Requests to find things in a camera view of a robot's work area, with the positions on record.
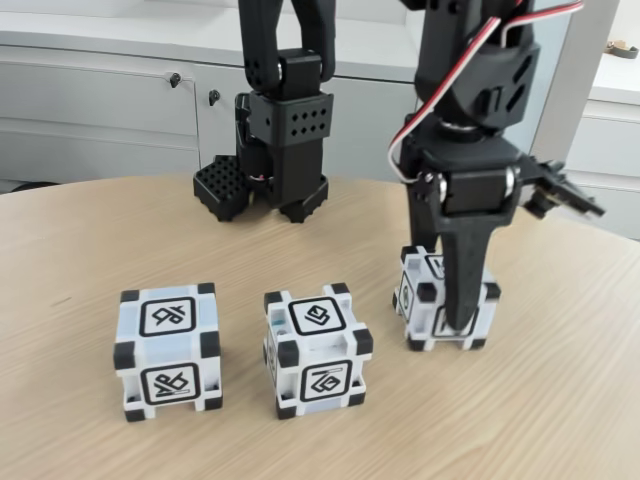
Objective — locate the white cube zigzag-diamond symbol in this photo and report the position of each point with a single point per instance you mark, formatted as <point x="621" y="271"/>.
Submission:
<point x="420" y="320"/>

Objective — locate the white cube crossed-lines symbol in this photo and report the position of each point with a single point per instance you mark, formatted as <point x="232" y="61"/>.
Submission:
<point x="167" y="320"/>

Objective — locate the white cube stacked-layers symbol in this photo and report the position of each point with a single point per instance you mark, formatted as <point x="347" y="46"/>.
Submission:
<point x="320" y="317"/>

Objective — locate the white drawer cabinet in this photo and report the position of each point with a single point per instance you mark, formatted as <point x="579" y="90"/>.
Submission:
<point x="610" y="140"/>

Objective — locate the white pillar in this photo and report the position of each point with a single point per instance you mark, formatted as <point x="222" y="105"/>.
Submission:
<point x="565" y="100"/>

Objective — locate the black cabinet key lock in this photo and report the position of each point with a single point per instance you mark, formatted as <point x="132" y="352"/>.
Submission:
<point x="173" y="79"/>
<point x="214" y="96"/>

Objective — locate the bare circuit board camera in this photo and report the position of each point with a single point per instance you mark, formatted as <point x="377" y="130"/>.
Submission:
<point x="565" y="187"/>

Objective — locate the olive wrist band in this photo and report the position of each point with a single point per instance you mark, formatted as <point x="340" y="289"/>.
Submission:
<point x="625" y="50"/>

